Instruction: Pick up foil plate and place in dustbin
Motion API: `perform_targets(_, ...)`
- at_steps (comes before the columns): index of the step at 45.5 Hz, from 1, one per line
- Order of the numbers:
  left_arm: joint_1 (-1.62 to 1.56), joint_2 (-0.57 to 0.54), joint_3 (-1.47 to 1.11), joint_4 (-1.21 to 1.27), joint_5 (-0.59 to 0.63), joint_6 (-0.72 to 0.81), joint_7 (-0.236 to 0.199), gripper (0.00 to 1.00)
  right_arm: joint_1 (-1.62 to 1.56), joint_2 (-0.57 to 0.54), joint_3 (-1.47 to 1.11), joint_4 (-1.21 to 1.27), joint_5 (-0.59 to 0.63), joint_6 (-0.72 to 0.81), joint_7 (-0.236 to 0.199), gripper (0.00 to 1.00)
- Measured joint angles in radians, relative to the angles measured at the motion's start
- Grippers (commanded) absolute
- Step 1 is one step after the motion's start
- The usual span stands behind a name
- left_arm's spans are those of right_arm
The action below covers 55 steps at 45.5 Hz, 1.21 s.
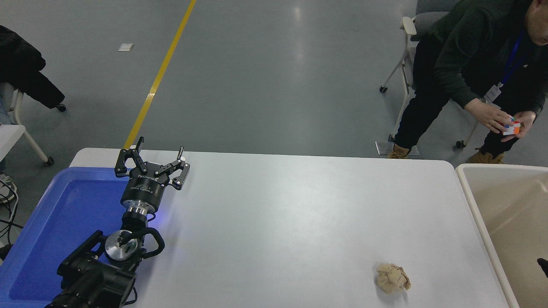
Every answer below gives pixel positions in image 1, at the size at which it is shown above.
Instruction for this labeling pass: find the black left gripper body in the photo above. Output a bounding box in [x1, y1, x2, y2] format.
[120, 163, 170, 212]

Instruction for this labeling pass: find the person's left hand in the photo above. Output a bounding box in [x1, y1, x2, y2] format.
[501, 111, 536, 142]

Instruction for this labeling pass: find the person's right hand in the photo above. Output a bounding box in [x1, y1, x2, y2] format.
[465, 98, 512, 133]

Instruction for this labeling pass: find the large pale bin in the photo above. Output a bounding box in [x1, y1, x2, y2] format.
[456, 164, 548, 308]

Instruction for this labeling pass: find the blue plastic tray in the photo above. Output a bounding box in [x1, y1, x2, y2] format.
[0, 167, 132, 308]

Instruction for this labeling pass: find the small white side table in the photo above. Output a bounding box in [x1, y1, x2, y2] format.
[0, 124, 26, 162]

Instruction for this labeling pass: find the crumpled tan paper ball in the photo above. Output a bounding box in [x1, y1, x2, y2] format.
[376, 263, 411, 294]

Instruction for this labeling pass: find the white grey wheeled chair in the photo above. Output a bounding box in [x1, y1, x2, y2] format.
[379, 0, 481, 149]

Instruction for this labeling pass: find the black cable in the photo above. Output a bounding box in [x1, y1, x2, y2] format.
[0, 179, 24, 240]

